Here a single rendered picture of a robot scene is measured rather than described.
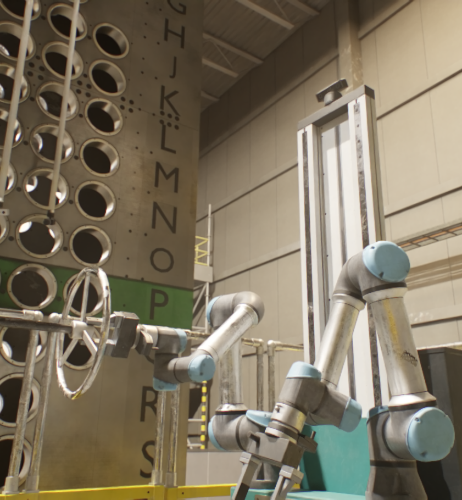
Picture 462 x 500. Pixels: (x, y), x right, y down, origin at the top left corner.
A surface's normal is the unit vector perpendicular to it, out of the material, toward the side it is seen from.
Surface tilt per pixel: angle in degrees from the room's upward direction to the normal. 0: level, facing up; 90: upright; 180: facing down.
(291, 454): 97
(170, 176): 90
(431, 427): 97
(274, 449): 67
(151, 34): 90
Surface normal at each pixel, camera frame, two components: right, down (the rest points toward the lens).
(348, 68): -0.82, -0.20
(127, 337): 0.49, 0.26
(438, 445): 0.29, -0.21
